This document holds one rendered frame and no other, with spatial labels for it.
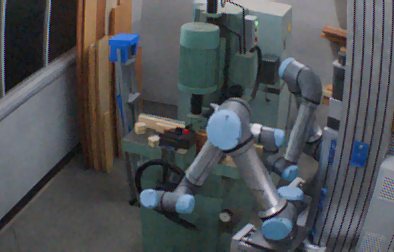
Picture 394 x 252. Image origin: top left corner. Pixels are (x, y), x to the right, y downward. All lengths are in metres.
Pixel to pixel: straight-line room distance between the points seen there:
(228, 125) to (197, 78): 0.75
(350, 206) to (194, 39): 1.05
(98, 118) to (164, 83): 1.38
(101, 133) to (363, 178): 2.49
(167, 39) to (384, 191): 3.55
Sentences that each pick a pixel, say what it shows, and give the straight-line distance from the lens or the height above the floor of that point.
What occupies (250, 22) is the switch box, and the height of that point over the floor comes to 1.46.
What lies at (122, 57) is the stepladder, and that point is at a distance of 3.45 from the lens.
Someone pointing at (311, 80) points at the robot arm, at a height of 1.39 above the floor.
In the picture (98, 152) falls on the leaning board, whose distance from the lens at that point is 4.20.
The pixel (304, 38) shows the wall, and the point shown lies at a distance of 4.80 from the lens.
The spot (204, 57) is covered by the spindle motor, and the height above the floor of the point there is 1.34.
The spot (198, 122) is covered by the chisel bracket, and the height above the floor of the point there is 1.02.
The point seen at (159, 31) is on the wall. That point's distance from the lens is 5.18.
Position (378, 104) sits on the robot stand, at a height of 1.46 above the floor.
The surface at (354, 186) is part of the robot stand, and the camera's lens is 2.13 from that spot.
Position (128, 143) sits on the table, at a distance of 2.74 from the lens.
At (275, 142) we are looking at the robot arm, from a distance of 2.36.
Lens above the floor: 2.13
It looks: 25 degrees down
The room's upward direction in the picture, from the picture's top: 3 degrees clockwise
